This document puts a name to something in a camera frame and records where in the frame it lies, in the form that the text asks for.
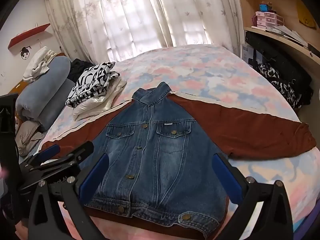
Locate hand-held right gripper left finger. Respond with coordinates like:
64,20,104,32
27,153,110,240

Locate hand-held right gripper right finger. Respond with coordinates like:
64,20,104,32
211,152,293,240

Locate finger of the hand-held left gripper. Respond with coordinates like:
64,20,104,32
25,144,61,167
32,141,94,173

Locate denim jacket with brown sleeves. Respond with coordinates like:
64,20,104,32
39,81,317,239

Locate white bundled clothes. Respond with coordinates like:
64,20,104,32
23,46,59,82

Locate beige pillow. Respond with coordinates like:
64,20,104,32
15,120,45,157

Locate blue-grey rolled blanket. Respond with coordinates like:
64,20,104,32
15,55,77,130

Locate cream folded puffer jacket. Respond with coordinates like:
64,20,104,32
72,76,128,122

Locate black and white printed garment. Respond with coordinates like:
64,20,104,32
65,61,120,108

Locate black and white patterned cloth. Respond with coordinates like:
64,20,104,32
257,64,304,109

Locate bed with cat-print sheet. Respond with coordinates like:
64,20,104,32
15,44,320,240

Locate white cardboard box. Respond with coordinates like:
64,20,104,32
241,44,259,67

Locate black bag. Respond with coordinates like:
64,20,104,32
245,31,313,105

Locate white leaf-print curtain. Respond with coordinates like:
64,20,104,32
44,0,247,63

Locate pile of papers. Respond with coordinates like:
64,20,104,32
266,25,309,47

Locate pink drawer boxes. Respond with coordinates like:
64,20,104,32
255,10,285,29

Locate yellow plush item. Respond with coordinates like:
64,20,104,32
296,0,317,28

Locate face wall sticker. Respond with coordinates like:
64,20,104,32
19,46,32,61

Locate red wall shelf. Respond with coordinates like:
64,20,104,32
7,23,51,49

